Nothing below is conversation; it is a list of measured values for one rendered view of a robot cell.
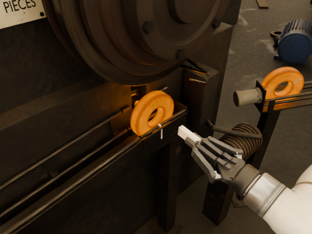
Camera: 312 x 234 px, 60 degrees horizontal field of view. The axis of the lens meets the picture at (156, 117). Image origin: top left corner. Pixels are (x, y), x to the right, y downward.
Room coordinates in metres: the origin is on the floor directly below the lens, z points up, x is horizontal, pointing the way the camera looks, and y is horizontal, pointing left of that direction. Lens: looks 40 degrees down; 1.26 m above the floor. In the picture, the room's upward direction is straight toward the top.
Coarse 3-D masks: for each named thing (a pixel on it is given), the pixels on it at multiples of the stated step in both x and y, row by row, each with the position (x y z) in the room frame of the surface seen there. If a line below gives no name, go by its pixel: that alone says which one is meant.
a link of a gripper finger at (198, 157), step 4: (196, 152) 0.47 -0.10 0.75; (192, 156) 0.48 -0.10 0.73; (196, 156) 0.46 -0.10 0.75; (200, 156) 0.46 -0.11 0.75; (196, 160) 0.46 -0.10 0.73; (200, 160) 0.45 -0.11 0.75; (204, 160) 0.45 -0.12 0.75; (200, 164) 0.45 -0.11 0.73; (204, 164) 0.44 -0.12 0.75; (208, 164) 0.44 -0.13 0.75; (204, 168) 0.43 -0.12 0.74; (208, 168) 0.42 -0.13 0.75; (212, 168) 0.42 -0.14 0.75; (208, 172) 0.42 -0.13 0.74; (212, 172) 0.41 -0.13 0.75; (208, 176) 0.41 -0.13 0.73; (212, 176) 0.40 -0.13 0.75
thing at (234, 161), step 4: (204, 140) 0.51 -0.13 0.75; (208, 144) 0.50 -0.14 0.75; (212, 144) 0.50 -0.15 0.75; (208, 148) 0.50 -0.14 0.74; (212, 148) 0.49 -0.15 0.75; (216, 148) 0.49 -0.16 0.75; (212, 152) 0.49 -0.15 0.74; (216, 152) 0.48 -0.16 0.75; (220, 152) 0.47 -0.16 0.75; (224, 152) 0.47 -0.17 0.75; (216, 156) 0.48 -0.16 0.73; (220, 156) 0.47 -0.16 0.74; (224, 156) 0.46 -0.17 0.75; (228, 156) 0.46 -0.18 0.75; (228, 160) 0.45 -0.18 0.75; (232, 160) 0.44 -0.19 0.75; (236, 160) 0.45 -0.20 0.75
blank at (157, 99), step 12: (144, 96) 0.64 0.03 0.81; (156, 96) 0.64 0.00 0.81; (168, 96) 0.66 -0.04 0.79; (144, 108) 0.60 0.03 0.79; (156, 108) 0.63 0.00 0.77; (168, 108) 0.66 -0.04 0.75; (132, 120) 0.60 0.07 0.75; (144, 120) 0.60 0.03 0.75; (156, 120) 0.65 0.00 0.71; (144, 132) 0.60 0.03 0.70
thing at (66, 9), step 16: (64, 0) 0.47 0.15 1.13; (64, 16) 0.46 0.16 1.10; (80, 16) 0.48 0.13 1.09; (64, 32) 0.51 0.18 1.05; (80, 32) 0.48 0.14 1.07; (80, 48) 0.47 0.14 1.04; (96, 48) 0.50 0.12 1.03; (96, 64) 0.49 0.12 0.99; (176, 64) 0.66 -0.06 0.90; (112, 80) 0.52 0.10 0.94; (128, 80) 0.55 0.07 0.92; (144, 80) 0.58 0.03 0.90
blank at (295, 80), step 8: (272, 72) 0.85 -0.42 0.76; (280, 72) 0.83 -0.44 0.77; (288, 72) 0.83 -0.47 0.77; (296, 72) 0.84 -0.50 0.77; (264, 80) 0.85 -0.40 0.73; (272, 80) 0.83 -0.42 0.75; (280, 80) 0.83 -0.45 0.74; (288, 80) 0.83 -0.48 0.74; (296, 80) 0.84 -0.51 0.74; (272, 88) 0.83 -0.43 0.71; (288, 88) 0.85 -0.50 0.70; (296, 88) 0.84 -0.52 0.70; (272, 96) 0.83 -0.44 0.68; (280, 96) 0.83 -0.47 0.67; (280, 104) 0.83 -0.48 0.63
